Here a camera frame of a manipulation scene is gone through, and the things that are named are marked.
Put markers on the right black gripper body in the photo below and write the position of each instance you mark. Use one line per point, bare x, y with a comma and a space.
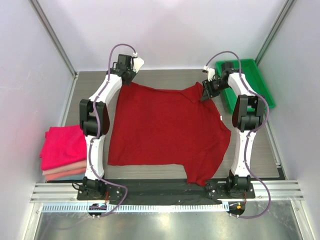
208, 88

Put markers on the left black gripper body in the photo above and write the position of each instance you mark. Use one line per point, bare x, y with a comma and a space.
131, 75

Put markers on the dark red t shirt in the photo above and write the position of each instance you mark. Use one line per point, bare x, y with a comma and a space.
165, 127

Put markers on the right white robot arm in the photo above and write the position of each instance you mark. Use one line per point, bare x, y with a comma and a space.
247, 117

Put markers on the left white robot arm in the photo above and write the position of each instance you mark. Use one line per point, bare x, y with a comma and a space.
94, 122

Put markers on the green plastic tray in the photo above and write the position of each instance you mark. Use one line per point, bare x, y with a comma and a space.
255, 80

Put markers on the folded magenta t shirt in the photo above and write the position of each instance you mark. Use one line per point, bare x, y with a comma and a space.
63, 145

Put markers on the folded salmon t shirt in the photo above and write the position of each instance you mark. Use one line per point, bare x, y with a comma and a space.
68, 173

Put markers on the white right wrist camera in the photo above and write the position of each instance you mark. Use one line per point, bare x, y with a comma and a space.
210, 72

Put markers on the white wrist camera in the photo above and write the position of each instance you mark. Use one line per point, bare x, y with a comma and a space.
210, 72
138, 62

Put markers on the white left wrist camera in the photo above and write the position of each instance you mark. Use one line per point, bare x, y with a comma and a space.
138, 62

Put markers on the slotted cable duct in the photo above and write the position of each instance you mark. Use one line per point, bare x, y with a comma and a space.
104, 208

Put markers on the right aluminium corner post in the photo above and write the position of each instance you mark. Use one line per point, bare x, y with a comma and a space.
280, 19

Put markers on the aluminium corner post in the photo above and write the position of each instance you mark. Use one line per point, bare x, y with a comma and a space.
280, 19
52, 35

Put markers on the left aluminium corner post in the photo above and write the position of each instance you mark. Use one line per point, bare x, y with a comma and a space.
52, 35

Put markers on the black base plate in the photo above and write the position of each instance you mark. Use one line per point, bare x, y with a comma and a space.
115, 193

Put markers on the aluminium rail beam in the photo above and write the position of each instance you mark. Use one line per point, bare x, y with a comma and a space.
276, 190

